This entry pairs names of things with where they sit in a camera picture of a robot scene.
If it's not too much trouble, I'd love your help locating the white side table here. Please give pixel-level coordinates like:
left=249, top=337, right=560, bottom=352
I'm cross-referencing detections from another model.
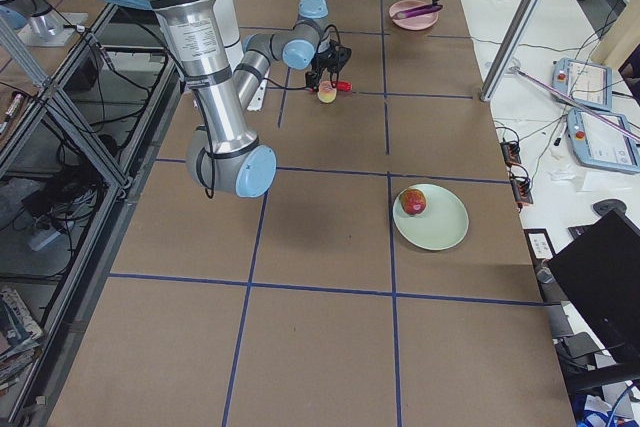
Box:
left=453, top=0, right=640, bottom=427

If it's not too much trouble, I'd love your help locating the black monitor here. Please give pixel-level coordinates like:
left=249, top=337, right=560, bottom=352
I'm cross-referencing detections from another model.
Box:
left=548, top=210, right=639, bottom=363

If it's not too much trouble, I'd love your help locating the stack of magazines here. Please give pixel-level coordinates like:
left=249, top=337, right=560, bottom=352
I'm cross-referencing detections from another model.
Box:
left=1, top=285, right=44, bottom=395

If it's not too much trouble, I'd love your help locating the white pillar with base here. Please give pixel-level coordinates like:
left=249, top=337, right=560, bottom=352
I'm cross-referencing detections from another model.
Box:
left=214, top=0, right=270, bottom=112

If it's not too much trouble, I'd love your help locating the pink plate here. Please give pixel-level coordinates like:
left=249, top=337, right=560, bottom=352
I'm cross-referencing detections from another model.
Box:
left=388, top=0, right=439, bottom=31

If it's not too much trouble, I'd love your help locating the red chili pepper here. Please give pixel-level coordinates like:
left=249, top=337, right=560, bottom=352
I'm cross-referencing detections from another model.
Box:
left=330, top=81, right=352, bottom=92

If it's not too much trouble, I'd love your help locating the upper teach pendant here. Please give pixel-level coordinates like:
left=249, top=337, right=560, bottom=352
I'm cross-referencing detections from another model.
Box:
left=552, top=57, right=613, bottom=112

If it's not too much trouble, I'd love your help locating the lower orange circuit board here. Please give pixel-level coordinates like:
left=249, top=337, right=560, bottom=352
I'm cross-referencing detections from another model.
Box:
left=509, top=175, right=533, bottom=208

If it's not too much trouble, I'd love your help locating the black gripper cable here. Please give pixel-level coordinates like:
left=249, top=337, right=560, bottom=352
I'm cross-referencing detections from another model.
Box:
left=264, top=24, right=351, bottom=93

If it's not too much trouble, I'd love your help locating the purple eggplant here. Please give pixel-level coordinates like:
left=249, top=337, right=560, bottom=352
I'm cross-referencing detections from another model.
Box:
left=393, top=4, right=443, bottom=19

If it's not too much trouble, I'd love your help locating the orange circuit board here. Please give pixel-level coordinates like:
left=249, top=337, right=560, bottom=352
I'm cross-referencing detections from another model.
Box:
left=500, top=140, right=521, bottom=166
left=509, top=175, right=533, bottom=208

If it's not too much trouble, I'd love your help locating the upper orange circuit board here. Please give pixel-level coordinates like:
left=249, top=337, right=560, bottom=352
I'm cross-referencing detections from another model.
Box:
left=500, top=140, right=521, bottom=166

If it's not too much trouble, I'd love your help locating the red yellow mango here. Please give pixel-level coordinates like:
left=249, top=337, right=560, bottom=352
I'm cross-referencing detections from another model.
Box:
left=399, top=188, right=427, bottom=216

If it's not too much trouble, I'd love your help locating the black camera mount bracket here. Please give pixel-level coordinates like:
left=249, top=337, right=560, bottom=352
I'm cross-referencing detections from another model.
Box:
left=328, top=45, right=352, bottom=74

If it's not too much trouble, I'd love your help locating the aluminium frame post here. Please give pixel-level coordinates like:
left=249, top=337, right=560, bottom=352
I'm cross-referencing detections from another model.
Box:
left=480, top=0, right=541, bottom=102

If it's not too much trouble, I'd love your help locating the lower teach pendant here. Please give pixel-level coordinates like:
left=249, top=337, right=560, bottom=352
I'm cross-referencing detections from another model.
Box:
left=567, top=108, right=639, bottom=174

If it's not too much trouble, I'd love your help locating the pink yellow peach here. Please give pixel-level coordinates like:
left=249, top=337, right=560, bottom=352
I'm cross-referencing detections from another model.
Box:
left=317, top=80, right=338, bottom=104

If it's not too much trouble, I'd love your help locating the teach pendant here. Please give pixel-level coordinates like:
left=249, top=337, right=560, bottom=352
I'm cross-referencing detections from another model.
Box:
left=552, top=57, right=613, bottom=112
left=567, top=108, right=639, bottom=174

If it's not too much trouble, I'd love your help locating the green plate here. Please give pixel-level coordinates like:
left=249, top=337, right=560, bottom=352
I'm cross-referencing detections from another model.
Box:
left=392, top=184, right=469, bottom=251

